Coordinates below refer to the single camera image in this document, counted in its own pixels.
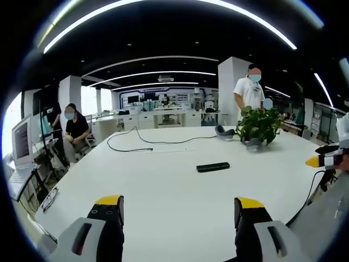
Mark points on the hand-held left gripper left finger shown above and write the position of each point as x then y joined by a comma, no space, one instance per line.
106,229

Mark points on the black remote control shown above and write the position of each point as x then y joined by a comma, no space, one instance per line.
213,167

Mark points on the white pillar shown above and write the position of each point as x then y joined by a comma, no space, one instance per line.
231,90

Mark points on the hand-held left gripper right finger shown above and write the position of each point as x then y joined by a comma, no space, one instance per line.
253,226

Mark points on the white counter desk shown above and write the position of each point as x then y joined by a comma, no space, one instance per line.
166,118

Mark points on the green potted plant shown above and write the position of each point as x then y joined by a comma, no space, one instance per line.
259,124

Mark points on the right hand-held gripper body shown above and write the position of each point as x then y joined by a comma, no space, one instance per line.
344,142

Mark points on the black eyeglasses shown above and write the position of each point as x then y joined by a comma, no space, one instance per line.
50,198

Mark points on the open laptop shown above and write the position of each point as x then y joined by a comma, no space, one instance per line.
20,161

